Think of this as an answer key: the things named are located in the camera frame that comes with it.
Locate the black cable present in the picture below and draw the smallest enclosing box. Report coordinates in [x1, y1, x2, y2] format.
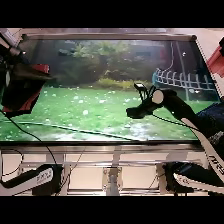
[151, 113, 201, 132]
[0, 109, 60, 168]

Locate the silver frame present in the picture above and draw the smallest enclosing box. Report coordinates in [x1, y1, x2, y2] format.
[0, 32, 224, 197]

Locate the dark blue garment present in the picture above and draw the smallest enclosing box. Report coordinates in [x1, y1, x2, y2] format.
[196, 101, 224, 152]

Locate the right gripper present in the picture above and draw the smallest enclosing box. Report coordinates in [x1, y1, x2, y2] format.
[125, 97, 158, 120]

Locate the red and black garment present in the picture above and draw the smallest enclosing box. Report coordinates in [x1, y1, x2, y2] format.
[0, 63, 52, 118]

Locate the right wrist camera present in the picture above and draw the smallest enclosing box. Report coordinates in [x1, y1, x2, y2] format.
[133, 82, 149, 102]

